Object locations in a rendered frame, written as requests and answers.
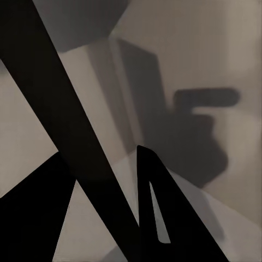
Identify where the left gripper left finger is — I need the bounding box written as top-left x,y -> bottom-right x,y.
0,152 -> 76,262

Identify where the poster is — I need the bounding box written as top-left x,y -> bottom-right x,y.
0,0 -> 141,262

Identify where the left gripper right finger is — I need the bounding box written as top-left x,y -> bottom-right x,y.
136,145 -> 229,262

